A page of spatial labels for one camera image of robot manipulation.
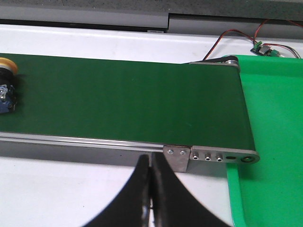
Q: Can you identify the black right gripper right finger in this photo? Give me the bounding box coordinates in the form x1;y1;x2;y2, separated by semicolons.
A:
151;153;228;227

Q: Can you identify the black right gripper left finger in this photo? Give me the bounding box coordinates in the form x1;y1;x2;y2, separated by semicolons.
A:
85;155;151;227

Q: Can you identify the green plastic tray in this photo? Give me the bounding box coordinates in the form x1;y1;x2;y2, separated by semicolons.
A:
227;55;303;227

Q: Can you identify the green conveyor belt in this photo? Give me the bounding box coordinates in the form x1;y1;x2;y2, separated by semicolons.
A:
0;54;255;150

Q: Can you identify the small green circuit board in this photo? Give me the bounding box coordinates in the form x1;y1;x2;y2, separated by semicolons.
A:
250;42;281;57

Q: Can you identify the metal mounting bracket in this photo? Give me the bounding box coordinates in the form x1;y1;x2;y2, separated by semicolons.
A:
163;145;191;173

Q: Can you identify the aluminium conveyor frame rail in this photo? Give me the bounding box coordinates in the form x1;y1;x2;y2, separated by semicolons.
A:
0;132;260;166

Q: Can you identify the red orange wire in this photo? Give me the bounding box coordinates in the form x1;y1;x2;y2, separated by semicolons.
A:
202;18;303;61

